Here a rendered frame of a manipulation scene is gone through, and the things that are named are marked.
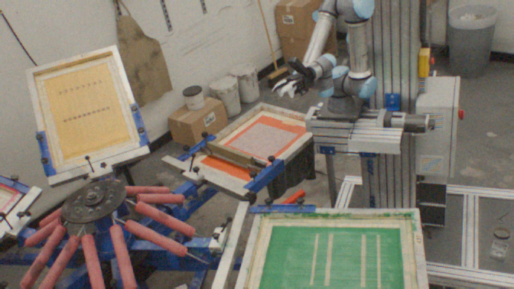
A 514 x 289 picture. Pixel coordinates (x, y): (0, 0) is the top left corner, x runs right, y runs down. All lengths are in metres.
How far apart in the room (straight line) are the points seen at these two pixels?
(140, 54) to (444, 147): 2.95
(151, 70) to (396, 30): 2.79
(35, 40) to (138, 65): 0.95
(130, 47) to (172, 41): 0.52
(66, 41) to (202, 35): 1.49
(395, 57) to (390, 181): 0.83
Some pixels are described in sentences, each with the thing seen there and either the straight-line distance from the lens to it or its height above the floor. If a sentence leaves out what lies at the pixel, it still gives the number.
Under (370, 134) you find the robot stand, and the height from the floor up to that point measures 1.18.
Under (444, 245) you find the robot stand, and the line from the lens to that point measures 3.34.
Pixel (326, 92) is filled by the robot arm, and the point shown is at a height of 1.53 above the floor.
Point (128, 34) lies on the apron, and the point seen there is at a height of 1.23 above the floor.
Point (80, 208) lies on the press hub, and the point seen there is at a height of 1.31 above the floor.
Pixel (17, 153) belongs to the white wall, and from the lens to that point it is 4.41.
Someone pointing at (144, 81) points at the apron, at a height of 0.76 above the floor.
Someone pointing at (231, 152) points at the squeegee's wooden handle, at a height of 1.05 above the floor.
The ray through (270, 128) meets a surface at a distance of 3.16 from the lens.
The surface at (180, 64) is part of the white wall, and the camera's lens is 5.10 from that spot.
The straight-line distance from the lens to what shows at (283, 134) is 3.08.
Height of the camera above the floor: 2.61
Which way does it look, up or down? 33 degrees down
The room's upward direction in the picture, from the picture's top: 12 degrees counter-clockwise
